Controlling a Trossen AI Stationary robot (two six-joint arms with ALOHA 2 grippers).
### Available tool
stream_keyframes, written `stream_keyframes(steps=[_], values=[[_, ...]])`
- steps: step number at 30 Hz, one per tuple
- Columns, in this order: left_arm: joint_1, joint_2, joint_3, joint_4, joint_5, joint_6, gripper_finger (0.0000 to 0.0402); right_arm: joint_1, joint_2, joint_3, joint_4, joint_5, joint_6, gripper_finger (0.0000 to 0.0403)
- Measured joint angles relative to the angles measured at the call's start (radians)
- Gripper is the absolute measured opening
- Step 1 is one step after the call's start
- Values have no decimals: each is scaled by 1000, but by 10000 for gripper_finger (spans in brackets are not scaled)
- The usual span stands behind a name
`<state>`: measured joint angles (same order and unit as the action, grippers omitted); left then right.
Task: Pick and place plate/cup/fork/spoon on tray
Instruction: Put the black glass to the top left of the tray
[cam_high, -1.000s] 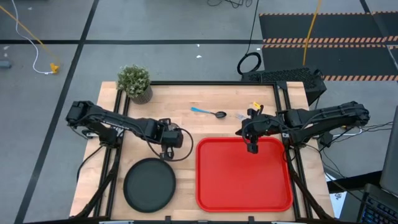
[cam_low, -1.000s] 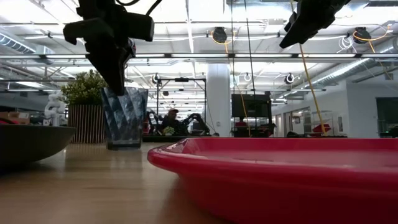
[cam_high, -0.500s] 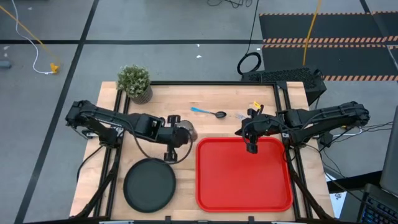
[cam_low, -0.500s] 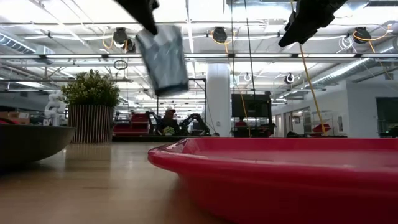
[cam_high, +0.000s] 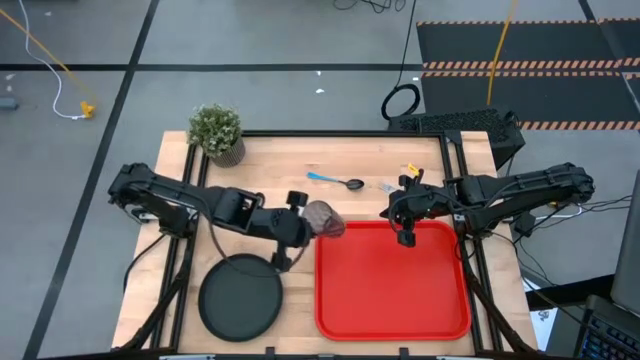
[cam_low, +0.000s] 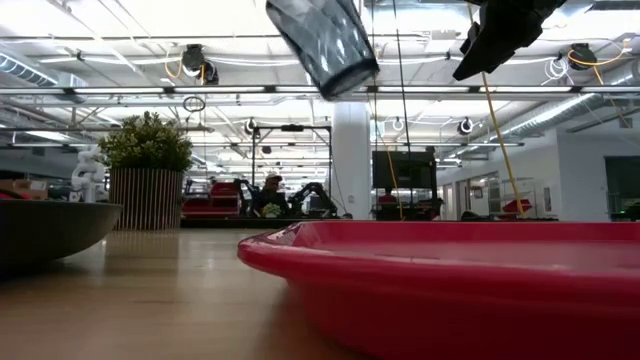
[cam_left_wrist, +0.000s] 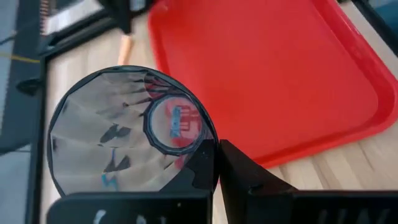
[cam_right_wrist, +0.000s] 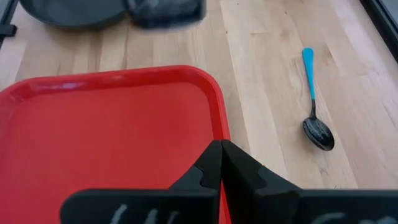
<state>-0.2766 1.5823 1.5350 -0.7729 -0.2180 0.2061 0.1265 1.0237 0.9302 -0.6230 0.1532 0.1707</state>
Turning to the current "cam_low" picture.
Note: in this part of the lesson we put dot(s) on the person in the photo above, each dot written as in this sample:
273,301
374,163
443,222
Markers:
272,197

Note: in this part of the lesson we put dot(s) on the red plastic tray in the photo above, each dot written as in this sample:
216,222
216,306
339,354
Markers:
450,300

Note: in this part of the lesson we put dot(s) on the green plant in striped pot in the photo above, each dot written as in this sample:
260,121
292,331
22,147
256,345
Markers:
145,165

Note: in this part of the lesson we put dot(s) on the brown cardboard box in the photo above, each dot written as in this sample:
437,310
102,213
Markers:
25,189

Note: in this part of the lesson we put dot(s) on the black round plate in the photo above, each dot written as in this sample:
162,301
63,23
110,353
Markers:
50,230

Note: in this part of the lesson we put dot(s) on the black monitor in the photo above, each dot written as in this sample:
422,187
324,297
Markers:
402,170

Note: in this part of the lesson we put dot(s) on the black background robot arm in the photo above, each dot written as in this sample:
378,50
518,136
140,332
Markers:
315,197

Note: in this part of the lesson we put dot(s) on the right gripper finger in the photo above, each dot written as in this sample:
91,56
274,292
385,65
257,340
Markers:
472,37
500,45

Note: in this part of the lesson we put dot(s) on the black background rig frame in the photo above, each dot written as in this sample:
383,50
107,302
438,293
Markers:
292,128

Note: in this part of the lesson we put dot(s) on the silver ventilation duct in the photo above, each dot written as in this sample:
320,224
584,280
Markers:
555,112

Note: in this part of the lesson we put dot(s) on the white building column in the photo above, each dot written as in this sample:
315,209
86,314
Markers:
351,160

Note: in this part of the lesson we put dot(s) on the dark translucent faceted cup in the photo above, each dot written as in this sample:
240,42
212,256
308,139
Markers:
325,45

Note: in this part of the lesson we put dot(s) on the red tool cart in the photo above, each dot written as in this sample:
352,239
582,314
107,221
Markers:
220,197

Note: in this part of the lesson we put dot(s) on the white humanoid robot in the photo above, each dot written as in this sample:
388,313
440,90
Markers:
89,175

